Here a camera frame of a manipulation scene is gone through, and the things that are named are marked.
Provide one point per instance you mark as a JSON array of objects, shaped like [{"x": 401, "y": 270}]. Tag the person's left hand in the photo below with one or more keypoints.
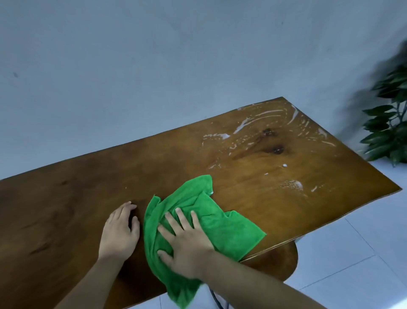
[{"x": 117, "y": 235}]

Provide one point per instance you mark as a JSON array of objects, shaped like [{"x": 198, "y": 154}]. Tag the person's right hand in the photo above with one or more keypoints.
[{"x": 190, "y": 251}]

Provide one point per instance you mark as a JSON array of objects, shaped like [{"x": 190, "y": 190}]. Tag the person's left thumb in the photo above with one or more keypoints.
[{"x": 135, "y": 229}]

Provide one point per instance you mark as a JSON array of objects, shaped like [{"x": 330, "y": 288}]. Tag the person's right little finger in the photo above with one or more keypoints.
[{"x": 196, "y": 220}]

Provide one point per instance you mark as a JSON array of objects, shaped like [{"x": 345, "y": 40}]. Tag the person's right thumb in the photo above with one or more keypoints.
[{"x": 165, "y": 256}]

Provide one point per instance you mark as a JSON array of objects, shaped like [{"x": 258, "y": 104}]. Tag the person's right middle finger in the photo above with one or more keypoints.
[{"x": 174, "y": 222}]

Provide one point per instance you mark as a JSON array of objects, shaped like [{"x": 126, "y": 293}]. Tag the green microfibre cloth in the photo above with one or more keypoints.
[{"x": 222, "y": 229}]

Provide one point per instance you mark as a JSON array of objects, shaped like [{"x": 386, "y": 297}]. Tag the person's right forearm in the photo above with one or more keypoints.
[{"x": 254, "y": 283}]

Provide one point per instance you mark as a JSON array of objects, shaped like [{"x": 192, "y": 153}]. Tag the person's left forearm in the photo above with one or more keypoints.
[{"x": 92, "y": 283}]

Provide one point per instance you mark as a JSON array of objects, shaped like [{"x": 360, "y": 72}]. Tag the brown wooden table leg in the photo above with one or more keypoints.
[{"x": 273, "y": 262}]

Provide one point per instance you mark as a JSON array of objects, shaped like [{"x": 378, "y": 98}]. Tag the green leafy plant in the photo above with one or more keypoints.
[{"x": 389, "y": 127}]

